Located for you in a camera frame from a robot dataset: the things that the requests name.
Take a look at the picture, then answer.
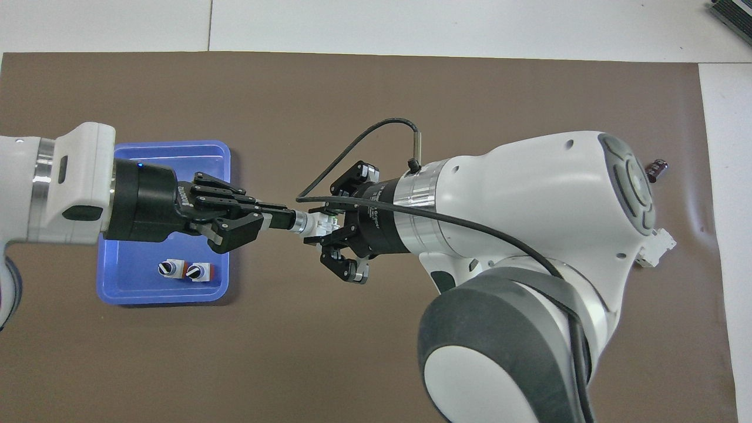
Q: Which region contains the black ribbed device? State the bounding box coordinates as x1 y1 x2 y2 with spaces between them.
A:
708 0 752 31

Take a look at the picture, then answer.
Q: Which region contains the blue plastic tray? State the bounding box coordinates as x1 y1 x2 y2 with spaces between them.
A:
96 140 231 306

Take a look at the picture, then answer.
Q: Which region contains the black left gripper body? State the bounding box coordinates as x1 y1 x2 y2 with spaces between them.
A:
105 159 199 243

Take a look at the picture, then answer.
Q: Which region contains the green-base rotary switch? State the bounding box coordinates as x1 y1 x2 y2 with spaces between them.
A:
292 210 340 243

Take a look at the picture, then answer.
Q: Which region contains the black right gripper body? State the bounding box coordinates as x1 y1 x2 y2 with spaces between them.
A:
343 175 413 258

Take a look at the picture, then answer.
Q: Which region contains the brown table mat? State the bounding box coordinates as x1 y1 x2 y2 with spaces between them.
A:
0 52 740 423

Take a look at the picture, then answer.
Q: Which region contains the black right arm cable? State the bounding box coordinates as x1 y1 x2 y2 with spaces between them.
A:
296 119 595 423

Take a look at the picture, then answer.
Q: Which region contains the white circuit breaker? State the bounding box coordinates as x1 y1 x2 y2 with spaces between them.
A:
634 228 677 268

